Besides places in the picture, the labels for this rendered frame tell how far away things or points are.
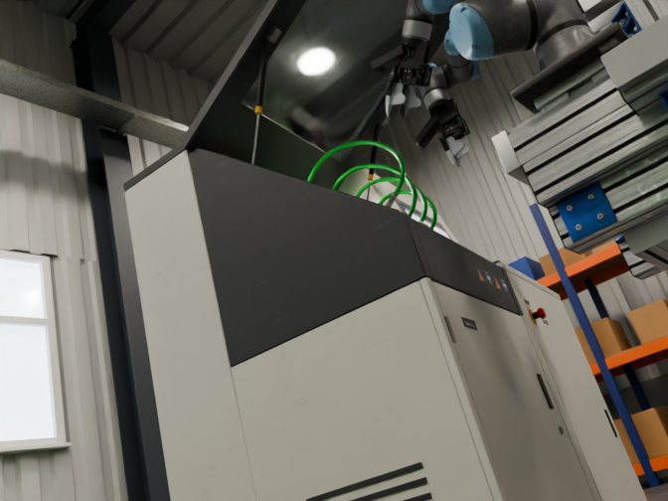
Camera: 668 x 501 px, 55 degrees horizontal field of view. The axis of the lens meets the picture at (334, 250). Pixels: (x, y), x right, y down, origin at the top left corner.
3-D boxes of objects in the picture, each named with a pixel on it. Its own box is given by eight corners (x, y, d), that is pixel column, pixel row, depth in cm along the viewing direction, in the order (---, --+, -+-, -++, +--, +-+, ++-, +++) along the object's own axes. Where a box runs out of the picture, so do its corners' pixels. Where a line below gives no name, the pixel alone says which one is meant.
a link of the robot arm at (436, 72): (436, 57, 203) (411, 66, 204) (448, 83, 199) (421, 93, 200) (438, 72, 210) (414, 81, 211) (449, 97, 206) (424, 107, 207)
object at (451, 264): (433, 279, 143) (412, 217, 149) (417, 287, 145) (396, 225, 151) (520, 314, 193) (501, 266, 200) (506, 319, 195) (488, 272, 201)
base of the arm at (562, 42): (627, 69, 132) (607, 32, 136) (603, 40, 121) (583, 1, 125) (561, 109, 140) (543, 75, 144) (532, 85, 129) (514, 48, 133)
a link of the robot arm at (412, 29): (399, 19, 171) (415, 24, 178) (396, 37, 172) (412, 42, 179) (422, 21, 167) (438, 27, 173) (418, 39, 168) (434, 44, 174)
